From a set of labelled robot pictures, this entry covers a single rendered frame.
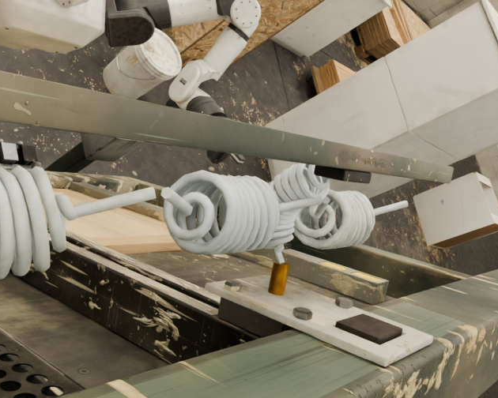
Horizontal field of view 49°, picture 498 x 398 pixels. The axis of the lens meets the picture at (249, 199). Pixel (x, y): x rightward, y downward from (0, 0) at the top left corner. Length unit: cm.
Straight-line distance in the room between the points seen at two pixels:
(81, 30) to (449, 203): 527
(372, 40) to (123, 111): 650
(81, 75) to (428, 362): 287
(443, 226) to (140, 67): 405
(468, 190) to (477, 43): 285
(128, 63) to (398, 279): 222
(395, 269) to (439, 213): 500
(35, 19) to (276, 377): 103
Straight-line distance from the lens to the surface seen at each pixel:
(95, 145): 185
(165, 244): 111
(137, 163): 315
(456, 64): 356
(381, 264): 127
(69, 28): 132
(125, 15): 139
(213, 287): 53
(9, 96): 24
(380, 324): 51
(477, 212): 611
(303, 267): 108
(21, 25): 128
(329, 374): 41
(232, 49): 148
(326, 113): 388
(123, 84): 320
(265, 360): 40
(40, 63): 309
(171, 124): 30
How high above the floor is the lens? 214
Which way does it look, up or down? 35 degrees down
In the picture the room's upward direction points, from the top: 64 degrees clockwise
